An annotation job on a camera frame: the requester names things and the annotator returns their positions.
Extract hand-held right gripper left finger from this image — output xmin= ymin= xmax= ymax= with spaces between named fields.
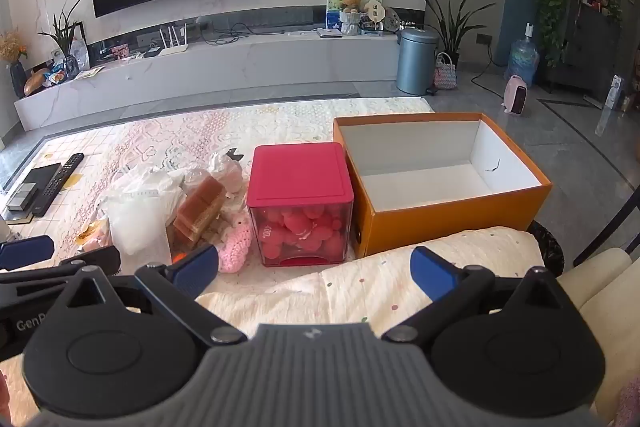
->
xmin=61 ymin=244 xmax=249 ymax=347

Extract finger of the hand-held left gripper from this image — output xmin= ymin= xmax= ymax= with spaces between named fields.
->
xmin=0 ymin=246 xmax=122 ymax=308
xmin=0 ymin=235 xmax=55 ymax=271

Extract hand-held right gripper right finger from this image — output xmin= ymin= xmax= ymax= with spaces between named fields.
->
xmin=382 ymin=246 xmax=576 ymax=343

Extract orange cardboard box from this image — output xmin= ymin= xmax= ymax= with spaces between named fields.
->
xmin=332 ymin=112 xmax=552 ymax=259

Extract orange brown sponge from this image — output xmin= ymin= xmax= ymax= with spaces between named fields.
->
xmin=172 ymin=177 xmax=227 ymax=260

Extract thin grey notebook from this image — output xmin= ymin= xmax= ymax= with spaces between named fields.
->
xmin=2 ymin=207 xmax=36 ymax=224

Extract pink crochet item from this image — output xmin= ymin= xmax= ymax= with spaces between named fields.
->
xmin=215 ymin=212 xmax=253 ymax=274

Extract cream dotted quilt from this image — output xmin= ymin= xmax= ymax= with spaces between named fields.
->
xmin=0 ymin=225 xmax=551 ymax=425

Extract white cloth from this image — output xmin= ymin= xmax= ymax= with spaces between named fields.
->
xmin=97 ymin=167 xmax=188 ymax=256

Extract black remote control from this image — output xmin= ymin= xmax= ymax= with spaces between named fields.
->
xmin=31 ymin=153 xmax=85 ymax=217

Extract black flat book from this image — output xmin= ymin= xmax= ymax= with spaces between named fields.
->
xmin=5 ymin=163 xmax=63 ymax=208

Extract clear plastic bag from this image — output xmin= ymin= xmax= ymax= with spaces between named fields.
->
xmin=207 ymin=149 xmax=246 ymax=208

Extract checked white tablecloth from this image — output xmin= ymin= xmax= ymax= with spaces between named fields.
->
xmin=0 ymin=134 xmax=126 ymax=258

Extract pile of red pom-poms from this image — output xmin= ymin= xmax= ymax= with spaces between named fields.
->
xmin=255 ymin=206 xmax=348 ymax=260

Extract black plastic bag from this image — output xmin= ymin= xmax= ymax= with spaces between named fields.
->
xmin=527 ymin=219 xmax=566 ymax=278

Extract pink white lace tablecloth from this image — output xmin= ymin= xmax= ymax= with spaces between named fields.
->
xmin=45 ymin=97 xmax=436 ymax=258

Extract red Wonderlab box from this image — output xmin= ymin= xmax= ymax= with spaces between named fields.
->
xmin=246 ymin=143 xmax=355 ymax=268

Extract cream sofa cushion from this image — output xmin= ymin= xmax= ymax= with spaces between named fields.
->
xmin=557 ymin=247 xmax=635 ymax=427

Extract golden brown ornament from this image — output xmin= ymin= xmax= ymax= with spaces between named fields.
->
xmin=24 ymin=69 xmax=52 ymax=96

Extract dried yellow flowers dark vase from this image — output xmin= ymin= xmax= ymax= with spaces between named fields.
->
xmin=0 ymin=29 xmax=28 ymax=98

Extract woven handbag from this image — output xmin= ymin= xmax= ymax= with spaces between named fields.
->
xmin=433 ymin=53 xmax=458 ymax=90

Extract pink space heater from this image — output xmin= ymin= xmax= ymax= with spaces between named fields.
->
xmin=502 ymin=75 xmax=530 ymax=115

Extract white marble television console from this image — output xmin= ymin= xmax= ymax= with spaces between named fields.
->
xmin=14 ymin=24 xmax=441 ymax=132

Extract blue-grey trash can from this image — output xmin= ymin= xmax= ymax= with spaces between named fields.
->
xmin=396 ymin=28 xmax=440 ymax=96

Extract green plant in glass vase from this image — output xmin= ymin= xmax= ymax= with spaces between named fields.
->
xmin=39 ymin=0 xmax=86 ymax=80

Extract blue water bottle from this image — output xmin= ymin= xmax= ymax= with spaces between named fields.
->
xmin=506 ymin=23 xmax=540 ymax=85

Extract snake plant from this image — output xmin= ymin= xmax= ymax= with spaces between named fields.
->
xmin=417 ymin=0 xmax=493 ymax=68

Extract dark cabinet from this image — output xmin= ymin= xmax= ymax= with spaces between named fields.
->
xmin=542 ymin=0 xmax=626 ymax=95

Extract teddy bear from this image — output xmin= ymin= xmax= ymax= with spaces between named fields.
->
xmin=339 ymin=0 xmax=363 ymax=36

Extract black floor cable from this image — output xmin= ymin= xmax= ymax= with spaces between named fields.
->
xmin=470 ymin=34 xmax=506 ymax=100

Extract white wireless router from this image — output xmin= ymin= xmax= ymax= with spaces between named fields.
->
xmin=159 ymin=24 xmax=188 ymax=56

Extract black cables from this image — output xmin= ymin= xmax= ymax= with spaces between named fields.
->
xmin=202 ymin=22 xmax=251 ymax=45

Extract landscape picture frame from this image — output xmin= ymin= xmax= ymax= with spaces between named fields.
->
xmin=326 ymin=0 xmax=383 ymax=30

